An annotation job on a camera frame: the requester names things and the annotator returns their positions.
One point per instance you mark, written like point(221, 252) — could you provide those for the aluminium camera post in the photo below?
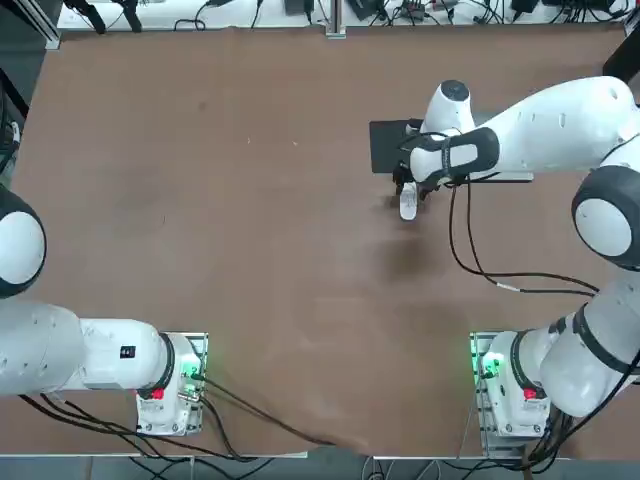
point(336, 20)

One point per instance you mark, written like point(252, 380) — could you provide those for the black tripod leg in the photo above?
point(92, 15)
point(131, 15)

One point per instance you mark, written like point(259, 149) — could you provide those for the aluminium rail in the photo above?
point(40, 22)

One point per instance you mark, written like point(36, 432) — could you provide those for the white computer mouse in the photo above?
point(408, 207)

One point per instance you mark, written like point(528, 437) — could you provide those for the black mouse pad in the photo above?
point(385, 147)

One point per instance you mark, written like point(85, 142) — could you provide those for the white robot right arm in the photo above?
point(550, 130)

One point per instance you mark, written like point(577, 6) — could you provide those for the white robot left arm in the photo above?
point(100, 355)

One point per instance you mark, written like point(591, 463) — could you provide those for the grey closed laptop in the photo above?
point(510, 176)

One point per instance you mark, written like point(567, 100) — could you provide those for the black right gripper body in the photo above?
point(404, 171)

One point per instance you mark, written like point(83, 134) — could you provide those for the black finned power supply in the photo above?
point(365, 9)
point(299, 6)

